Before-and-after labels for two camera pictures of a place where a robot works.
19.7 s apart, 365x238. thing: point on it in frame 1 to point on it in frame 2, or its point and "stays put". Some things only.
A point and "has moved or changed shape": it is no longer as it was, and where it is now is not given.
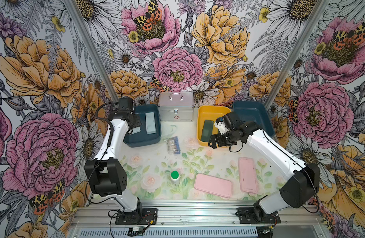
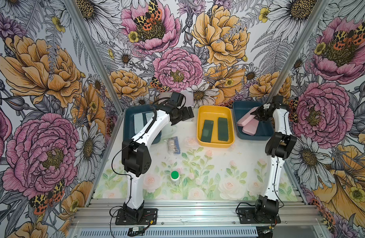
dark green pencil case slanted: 207,130 stays put
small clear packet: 173,146 stays put
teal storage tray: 255,111 stays put
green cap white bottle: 175,177 stays put
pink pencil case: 213,185 to 246,118
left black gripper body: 137,122 to 182,114
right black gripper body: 227,139 to 264,114
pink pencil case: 247,175 has moved or changed shape
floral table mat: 181,170 stays put
